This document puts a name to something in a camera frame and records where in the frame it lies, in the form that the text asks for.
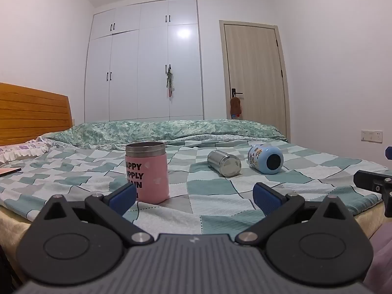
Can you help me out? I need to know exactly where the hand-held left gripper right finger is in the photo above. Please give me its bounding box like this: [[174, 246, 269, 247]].
[[234, 182, 361, 247]]

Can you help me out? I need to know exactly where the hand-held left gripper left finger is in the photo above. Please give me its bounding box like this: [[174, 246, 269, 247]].
[[32, 184, 154, 247]]

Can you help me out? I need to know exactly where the pink steel-rimmed cup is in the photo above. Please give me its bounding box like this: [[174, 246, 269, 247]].
[[125, 141, 170, 204]]

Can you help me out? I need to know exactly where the blue cartoon print cup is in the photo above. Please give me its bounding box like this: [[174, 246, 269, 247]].
[[247, 144, 284, 175]]

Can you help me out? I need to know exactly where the plain stainless steel cup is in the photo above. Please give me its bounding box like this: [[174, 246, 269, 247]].
[[207, 150, 242, 178]]

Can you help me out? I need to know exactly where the green checkered blanket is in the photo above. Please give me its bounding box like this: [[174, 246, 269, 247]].
[[0, 140, 392, 242]]

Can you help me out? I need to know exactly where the person's pink clothing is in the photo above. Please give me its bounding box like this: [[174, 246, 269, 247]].
[[361, 220, 392, 294]]

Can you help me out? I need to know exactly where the green floral quilt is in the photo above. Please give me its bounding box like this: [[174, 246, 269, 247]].
[[46, 119, 288, 151]]

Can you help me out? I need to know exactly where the brown plush toy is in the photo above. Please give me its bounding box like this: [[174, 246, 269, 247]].
[[230, 96, 243, 120]]

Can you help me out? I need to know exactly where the purple floral pillow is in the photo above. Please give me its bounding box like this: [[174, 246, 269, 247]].
[[0, 137, 58, 165]]

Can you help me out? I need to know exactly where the pink flat book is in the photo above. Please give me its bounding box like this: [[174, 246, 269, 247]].
[[0, 167, 22, 178]]

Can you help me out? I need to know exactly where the white wardrobe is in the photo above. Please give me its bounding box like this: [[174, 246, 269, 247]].
[[84, 0, 204, 123]]

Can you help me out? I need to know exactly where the beige wooden door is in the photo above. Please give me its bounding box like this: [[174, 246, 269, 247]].
[[219, 20, 290, 143]]

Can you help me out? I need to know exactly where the wooden headboard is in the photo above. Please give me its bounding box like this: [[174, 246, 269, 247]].
[[0, 82, 73, 146]]

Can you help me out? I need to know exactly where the hanging keys bundle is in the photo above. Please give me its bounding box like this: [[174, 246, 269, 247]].
[[166, 68, 175, 98]]

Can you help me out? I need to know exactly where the white wall socket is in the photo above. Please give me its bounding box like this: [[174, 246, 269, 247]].
[[360, 129, 383, 144]]

